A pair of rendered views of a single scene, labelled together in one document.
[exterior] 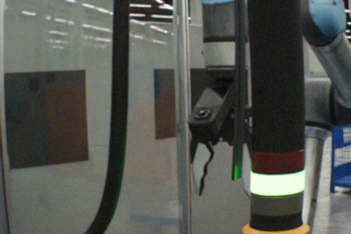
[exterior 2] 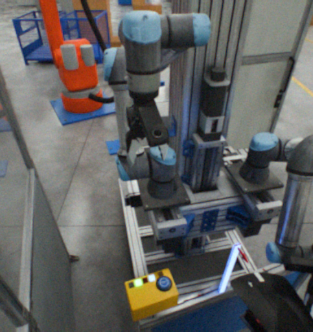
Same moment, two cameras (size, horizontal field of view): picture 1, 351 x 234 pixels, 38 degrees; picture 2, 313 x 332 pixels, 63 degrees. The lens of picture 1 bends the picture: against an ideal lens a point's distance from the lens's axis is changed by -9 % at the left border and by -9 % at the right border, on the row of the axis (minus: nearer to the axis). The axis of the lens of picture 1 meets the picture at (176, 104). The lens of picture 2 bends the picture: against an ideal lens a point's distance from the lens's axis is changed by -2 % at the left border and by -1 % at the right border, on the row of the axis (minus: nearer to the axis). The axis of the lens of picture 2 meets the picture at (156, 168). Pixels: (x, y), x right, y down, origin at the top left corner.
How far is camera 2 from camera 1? 62 cm
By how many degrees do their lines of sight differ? 56
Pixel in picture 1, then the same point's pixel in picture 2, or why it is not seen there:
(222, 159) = not seen: outside the picture
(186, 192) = (15, 122)
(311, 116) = not seen: hidden behind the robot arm
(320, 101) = not seen: hidden behind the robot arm
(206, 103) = (150, 122)
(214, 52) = (146, 83)
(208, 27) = (140, 63)
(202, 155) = (135, 146)
